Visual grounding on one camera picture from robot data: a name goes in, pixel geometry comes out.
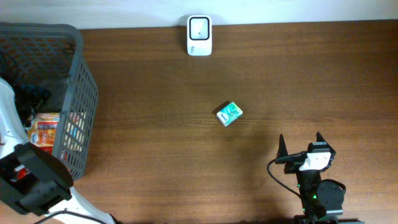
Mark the beige snack bag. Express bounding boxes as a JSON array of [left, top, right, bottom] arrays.
[[33, 112, 88, 153]]

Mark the teal tissue pack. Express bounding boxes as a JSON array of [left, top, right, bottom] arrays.
[[216, 102, 243, 127]]

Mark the orange tissue pack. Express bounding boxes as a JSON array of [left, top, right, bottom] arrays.
[[28, 121, 58, 147]]

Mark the red Hacks candy bag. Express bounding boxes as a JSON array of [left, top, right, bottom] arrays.
[[12, 143, 73, 185]]

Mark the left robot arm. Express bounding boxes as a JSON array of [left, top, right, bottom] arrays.
[[1, 80, 118, 224]]

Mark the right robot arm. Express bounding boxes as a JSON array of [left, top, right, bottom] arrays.
[[270, 133, 362, 224]]

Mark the white barcode scanner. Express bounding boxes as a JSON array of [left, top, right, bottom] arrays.
[[187, 15, 213, 57]]

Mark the grey plastic mesh basket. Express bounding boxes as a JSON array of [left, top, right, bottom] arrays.
[[1, 22, 98, 180]]

